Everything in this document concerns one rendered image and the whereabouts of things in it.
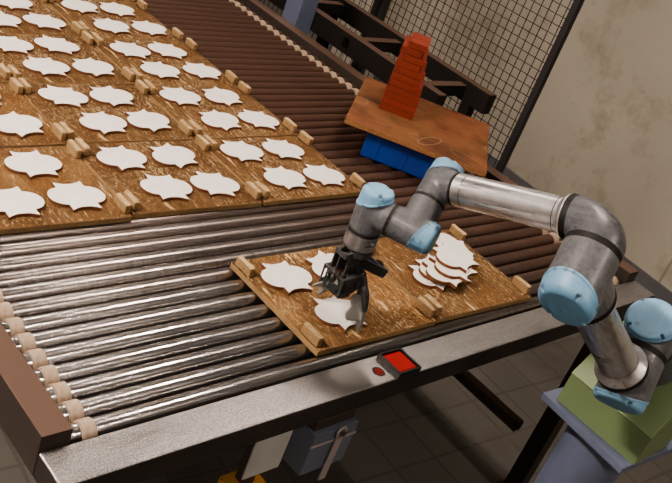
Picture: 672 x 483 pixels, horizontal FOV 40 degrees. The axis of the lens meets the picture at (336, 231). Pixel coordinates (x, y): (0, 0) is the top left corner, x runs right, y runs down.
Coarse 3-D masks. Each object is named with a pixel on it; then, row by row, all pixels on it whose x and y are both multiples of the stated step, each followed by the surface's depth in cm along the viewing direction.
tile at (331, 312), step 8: (320, 304) 216; (328, 304) 218; (336, 304) 219; (344, 304) 220; (320, 312) 214; (328, 312) 215; (336, 312) 216; (344, 312) 217; (320, 320) 212; (328, 320) 212; (336, 320) 213; (344, 320) 214; (344, 328) 211
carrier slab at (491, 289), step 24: (384, 240) 258; (384, 264) 246; (408, 264) 251; (480, 264) 265; (408, 288) 239; (456, 288) 248; (480, 288) 253; (504, 288) 257; (456, 312) 237; (480, 312) 244
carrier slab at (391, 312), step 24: (264, 288) 216; (312, 288) 223; (384, 288) 235; (288, 312) 211; (312, 312) 214; (384, 312) 225; (408, 312) 229; (336, 336) 209; (360, 336) 213; (384, 336) 217
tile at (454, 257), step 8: (440, 248) 253; (448, 248) 255; (456, 248) 256; (464, 248) 258; (440, 256) 249; (448, 256) 250; (456, 256) 252; (464, 256) 254; (472, 256) 255; (448, 264) 246; (456, 264) 248; (464, 264) 250; (472, 264) 251; (464, 272) 248
